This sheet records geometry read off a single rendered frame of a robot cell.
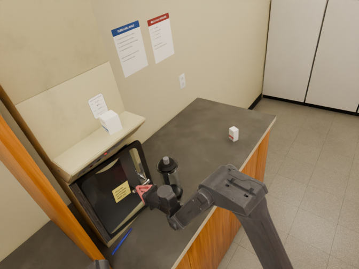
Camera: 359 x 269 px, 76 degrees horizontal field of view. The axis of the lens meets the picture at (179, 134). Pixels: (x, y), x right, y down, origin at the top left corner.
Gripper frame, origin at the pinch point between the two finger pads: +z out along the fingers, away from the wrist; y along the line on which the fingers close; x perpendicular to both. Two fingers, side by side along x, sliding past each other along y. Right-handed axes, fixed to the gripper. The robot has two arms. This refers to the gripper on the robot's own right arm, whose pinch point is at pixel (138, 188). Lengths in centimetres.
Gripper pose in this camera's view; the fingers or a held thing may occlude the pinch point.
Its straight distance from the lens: 102.7
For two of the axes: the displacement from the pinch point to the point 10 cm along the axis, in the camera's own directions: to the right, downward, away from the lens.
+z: -7.9, -2.8, 5.5
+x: -6.0, 5.6, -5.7
